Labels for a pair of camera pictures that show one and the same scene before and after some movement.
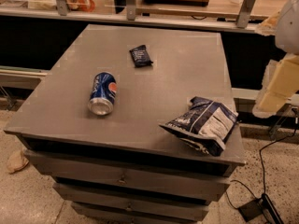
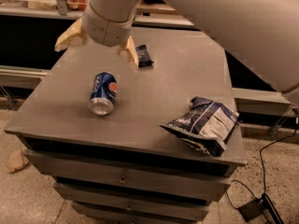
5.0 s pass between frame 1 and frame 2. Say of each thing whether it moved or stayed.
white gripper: moved
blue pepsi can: stayed
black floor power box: stayed
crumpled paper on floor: stayed
